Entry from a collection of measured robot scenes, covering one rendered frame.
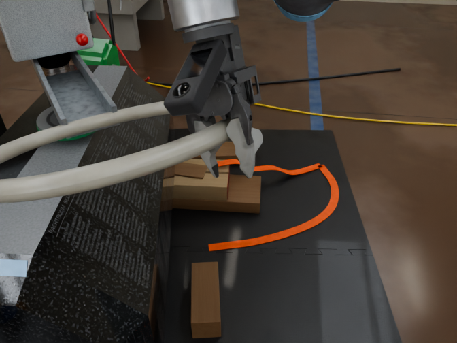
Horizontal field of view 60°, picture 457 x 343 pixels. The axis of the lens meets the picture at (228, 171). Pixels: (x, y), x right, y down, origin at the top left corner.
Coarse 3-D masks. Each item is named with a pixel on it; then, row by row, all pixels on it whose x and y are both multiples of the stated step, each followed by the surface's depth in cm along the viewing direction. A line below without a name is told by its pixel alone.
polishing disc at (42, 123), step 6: (48, 108) 136; (42, 114) 133; (48, 114) 133; (54, 114) 133; (36, 120) 130; (42, 120) 130; (48, 120) 130; (54, 120) 130; (42, 126) 127; (48, 126) 127; (54, 126) 127
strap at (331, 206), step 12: (264, 168) 237; (276, 168) 240; (312, 168) 253; (324, 168) 253; (336, 192) 235; (336, 204) 227; (324, 216) 220; (300, 228) 213; (240, 240) 206; (252, 240) 206; (264, 240) 206
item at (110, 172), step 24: (96, 120) 88; (120, 120) 90; (24, 144) 78; (168, 144) 50; (192, 144) 51; (216, 144) 54; (96, 168) 46; (120, 168) 47; (144, 168) 48; (0, 192) 47; (24, 192) 47; (48, 192) 46; (72, 192) 47
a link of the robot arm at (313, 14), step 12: (276, 0) 60; (288, 0) 57; (300, 0) 57; (312, 0) 57; (324, 0) 57; (336, 0) 58; (288, 12) 60; (300, 12) 60; (312, 12) 60; (324, 12) 62
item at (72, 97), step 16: (80, 64) 109; (48, 80) 110; (64, 80) 110; (80, 80) 110; (96, 80) 99; (48, 96) 96; (64, 96) 102; (80, 96) 102; (96, 96) 102; (64, 112) 95; (80, 112) 95; (96, 112) 95; (112, 112) 89
